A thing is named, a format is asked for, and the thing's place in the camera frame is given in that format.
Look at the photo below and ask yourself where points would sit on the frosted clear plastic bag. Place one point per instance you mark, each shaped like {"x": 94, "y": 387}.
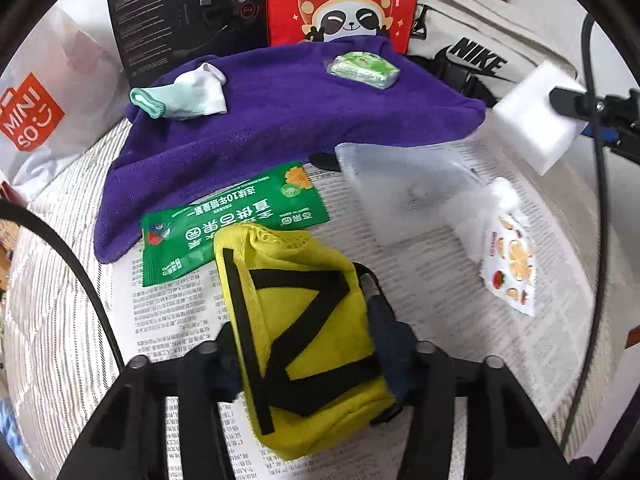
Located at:
{"x": 400, "y": 185}

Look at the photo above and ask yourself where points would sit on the purple towel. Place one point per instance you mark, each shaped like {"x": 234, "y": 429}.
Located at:
{"x": 280, "y": 120}

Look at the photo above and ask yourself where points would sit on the green snack packet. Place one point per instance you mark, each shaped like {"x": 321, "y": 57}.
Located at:
{"x": 200, "y": 230}

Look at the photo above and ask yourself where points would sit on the newspaper sheet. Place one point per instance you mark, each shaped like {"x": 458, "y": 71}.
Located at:
{"x": 450, "y": 340}

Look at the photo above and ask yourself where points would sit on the green tissue pack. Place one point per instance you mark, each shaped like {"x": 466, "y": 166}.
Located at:
{"x": 362, "y": 70}

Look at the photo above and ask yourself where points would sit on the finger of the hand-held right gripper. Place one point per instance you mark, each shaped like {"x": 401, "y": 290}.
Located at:
{"x": 570, "y": 99}
{"x": 612, "y": 141}

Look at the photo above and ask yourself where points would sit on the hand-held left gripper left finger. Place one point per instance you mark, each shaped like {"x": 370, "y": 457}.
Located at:
{"x": 200, "y": 385}

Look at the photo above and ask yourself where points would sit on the white canvas bag black logo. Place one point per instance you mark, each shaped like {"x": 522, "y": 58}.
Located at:
{"x": 500, "y": 20}

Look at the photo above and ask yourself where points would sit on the yellow pouch with black stripes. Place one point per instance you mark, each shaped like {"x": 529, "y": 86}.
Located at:
{"x": 330, "y": 350}

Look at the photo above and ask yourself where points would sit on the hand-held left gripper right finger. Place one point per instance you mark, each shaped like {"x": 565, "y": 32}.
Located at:
{"x": 390, "y": 340}

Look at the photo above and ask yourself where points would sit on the black cardboard box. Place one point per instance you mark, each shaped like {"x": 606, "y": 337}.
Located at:
{"x": 165, "y": 10}

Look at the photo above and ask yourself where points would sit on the fruit print white packet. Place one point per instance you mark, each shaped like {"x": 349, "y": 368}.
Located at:
{"x": 515, "y": 270}

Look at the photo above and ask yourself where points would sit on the white and mint sock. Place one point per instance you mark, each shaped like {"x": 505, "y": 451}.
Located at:
{"x": 200, "y": 95}

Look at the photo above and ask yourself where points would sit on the white tissue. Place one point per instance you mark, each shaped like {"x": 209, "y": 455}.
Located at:
{"x": 500, "y": 195}

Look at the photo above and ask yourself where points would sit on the white sponge block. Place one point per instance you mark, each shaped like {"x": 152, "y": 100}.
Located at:
{"x": 530, "y": 115}

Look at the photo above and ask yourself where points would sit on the striped grey bed cover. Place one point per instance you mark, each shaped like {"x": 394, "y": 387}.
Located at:
{"x": 60, "y": 340}

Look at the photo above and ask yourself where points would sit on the white plastic bag red label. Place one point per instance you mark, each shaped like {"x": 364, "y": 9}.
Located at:
{"x": 65, "y": 60}

